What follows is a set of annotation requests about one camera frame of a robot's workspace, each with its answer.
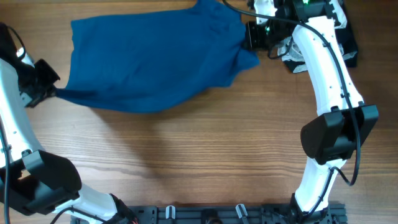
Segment black left camera cable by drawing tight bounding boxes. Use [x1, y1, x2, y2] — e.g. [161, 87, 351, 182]
[0, 24, 106, 224]

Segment black folded garment white stripes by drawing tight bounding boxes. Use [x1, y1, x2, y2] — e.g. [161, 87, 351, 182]
[282, 0, 359, 74]

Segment white patterned folded garment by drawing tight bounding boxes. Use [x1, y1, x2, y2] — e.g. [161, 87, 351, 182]
[329, 0, 348, 29]

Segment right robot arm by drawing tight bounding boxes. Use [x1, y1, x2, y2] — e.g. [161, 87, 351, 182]
[246, 1, 379, 223]

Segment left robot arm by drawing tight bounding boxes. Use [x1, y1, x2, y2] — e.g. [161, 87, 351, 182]
[1, 23, 139, 223]

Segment blue t-shirt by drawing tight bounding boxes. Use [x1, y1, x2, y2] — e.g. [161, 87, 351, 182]
[57, 1, 259, 113]

